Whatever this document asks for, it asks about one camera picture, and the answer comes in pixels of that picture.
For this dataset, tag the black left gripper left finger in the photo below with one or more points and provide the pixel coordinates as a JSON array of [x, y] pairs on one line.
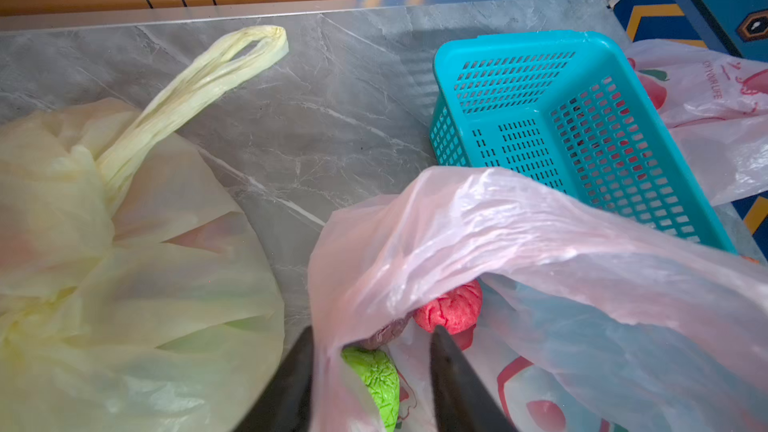
[[285, 403]]

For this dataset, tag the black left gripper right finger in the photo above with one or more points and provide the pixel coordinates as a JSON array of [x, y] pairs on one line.
[[461, 402]]

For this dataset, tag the green ball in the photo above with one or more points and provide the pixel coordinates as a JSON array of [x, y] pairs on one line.
[[378, 373]]

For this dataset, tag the red ball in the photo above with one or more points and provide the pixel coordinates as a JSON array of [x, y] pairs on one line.
[[457, 310]]

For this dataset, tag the pink plastic bag with hearts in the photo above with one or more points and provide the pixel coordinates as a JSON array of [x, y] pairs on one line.
[[647, 331]]

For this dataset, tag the dark maroon ball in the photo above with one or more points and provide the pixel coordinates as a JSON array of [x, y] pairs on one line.
[[386, 334]]

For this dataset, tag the yellow knotted plastic bag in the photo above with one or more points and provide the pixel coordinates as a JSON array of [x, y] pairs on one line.
[[135, 294]]

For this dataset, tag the pink knotted plastic bag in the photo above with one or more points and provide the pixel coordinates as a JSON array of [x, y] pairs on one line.
[[715, 107]]

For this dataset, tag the teal plastic basket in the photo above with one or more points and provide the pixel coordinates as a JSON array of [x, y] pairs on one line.
[[566, 109]]

